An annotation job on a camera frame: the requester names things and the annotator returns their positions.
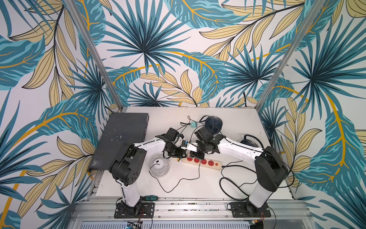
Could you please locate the dark grey board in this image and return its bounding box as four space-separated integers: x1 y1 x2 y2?
89 113 149 171

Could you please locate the power strip black cable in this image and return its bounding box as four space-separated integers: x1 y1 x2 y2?
219 161 258 202

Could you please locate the green handled screwdriver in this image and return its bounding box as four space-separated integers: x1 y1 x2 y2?
141 195 158 202

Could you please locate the navy desk fan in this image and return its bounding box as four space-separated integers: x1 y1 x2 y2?
199 115 223 135
240 134 264 148

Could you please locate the aluminium rail frame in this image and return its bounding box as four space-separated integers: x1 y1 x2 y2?
68 198 317 229

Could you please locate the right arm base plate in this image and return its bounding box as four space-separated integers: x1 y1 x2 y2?
226 202 271 219

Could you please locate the beige red power strip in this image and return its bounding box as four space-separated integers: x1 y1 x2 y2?
180 157 223 170

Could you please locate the white desk fan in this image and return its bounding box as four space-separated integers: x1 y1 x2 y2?
145 153 170 178

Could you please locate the navy fan black cable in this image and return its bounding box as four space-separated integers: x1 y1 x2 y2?
179 115 211 135

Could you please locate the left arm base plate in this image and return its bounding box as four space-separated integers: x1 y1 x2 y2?
114 202 155 219

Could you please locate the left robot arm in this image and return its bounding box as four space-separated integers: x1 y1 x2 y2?
108 128 185 207

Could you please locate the white fan black cable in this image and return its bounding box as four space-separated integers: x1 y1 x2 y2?
150 158 202 194

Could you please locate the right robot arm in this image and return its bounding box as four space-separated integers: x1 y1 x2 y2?
194 127 289 209

